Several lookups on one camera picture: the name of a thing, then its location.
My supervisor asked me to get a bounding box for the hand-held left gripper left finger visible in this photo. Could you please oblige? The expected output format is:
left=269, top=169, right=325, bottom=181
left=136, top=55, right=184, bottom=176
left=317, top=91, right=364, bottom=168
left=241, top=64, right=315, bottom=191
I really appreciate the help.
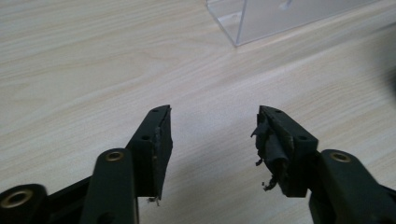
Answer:
left=125, top=104, right=174, bottom=207

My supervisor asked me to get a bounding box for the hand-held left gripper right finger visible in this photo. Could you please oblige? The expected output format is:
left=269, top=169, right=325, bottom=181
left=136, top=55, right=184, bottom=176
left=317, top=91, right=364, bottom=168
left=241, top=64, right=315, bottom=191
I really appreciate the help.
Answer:
left=250, top=105, right=319, bottom=199

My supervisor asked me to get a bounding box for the clear acrylic box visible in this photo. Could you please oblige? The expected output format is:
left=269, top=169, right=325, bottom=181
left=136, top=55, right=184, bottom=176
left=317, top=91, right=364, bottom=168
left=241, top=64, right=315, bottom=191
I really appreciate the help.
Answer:
left=205, top=0, right=382, bottom=49

